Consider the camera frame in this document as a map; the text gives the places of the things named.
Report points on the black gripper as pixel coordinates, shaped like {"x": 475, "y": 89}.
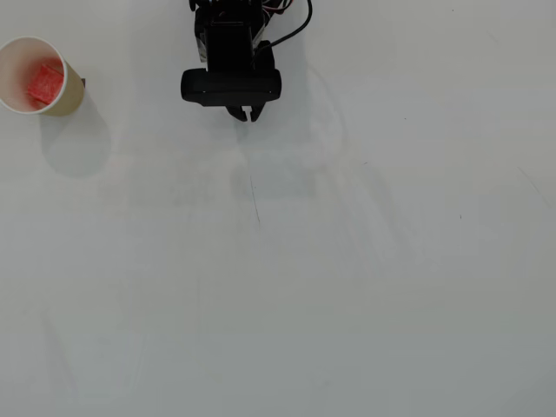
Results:
{"x": 244, "y": 113}

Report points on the beige paper cup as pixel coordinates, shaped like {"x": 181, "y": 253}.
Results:
{"x": 69, "y": 97}

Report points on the red foam cube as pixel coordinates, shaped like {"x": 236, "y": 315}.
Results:
{"x": 45, "y": 84}

